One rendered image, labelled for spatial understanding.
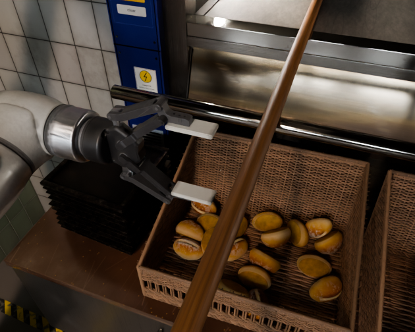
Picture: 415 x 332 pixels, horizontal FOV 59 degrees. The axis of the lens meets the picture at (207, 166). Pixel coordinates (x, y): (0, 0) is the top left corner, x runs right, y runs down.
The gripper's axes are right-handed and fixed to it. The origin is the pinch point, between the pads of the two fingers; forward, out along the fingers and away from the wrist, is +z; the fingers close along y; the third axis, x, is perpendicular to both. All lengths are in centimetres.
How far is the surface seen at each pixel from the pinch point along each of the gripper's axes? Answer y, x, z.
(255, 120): 2.7, -17.9, 3.2
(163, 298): 60, -5, -15
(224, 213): -0.7, 8.5, 5.5
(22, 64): 26, -55, -92
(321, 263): 55, -28, 25
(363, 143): 2.8, -17.7, 22.8
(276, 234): 54, -33, 11
